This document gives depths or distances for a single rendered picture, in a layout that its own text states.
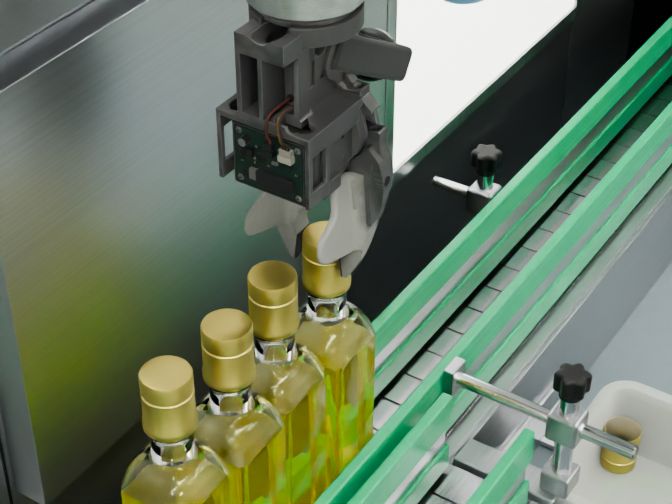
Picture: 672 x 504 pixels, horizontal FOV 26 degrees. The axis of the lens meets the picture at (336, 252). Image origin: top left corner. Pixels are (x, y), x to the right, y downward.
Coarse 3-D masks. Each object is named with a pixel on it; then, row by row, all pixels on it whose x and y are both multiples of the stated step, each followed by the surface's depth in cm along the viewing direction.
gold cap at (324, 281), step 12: (312, 228) 102; (324, 228) 102; (312, 240) 101; (312, 252) 101; (312, 264) 102; (336, 264) 102; (312, 276) 102; (324, 276) 102; (336, 276) 102; (348, 276) 103; (312, 288) 103; (324, 288) 103; (336, 288) 103; (348, 288) 104
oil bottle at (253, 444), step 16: (208, 400) 99; (256, 400) 99; (208, 416) 98; (224, 416) 97; (240, 416) 97; (256, 416) 98; (272, 416) 99; (208, 432) 97; (224, 432) 97; (240, 432) 97; (256, 432) 97; (272, 432) 99; (224, 448) 97; (240, 448) 97; (256, 448) 98; (272, 448) 100; (240, 464) 97; (256, 464) 98; (272, 464) 100; (240, 480) 98; (256, 480) 99; (272, 480) 101; (240, 496) 99; (256, 496) 100; (272, 496) 102
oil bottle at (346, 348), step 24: (360, 312) 107; (312, 336) 105; (336, 336) 104; (360, 336) 106; (336, 360) 104; (360, 360) 107; (336, 384) 106; (360, 384) 109; (336, 408) 107; (360, 408) 110; (336, 432) 108; (360, 432) 112; (336, 456) 110
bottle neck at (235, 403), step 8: (216, 392) 96; (224, 392) 96; (232, 392) 96; (240, 392) 96; (248, 392) 97; (216, 400) 97; (224, 400) 96; (232, 400) 96; (240, 400) 96; (248, 400) 97; (216, 408) 97; (224, 408) 97; (232, 408) 97; (240, 408) 97; (248, 408) 97
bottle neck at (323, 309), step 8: (312, 296) 104; (344, 296) 104; (312, 304) 104; (320, 304) 104; (328, 304) 104; (336, 304) 104; (344, 304) 105; (312, 312) 105; (320, 312) 104; (328, 312) 104; (336, 312) 104; (344, 312) 105; (320, 320) 105; (328, 320) 105; (336, 320) 105
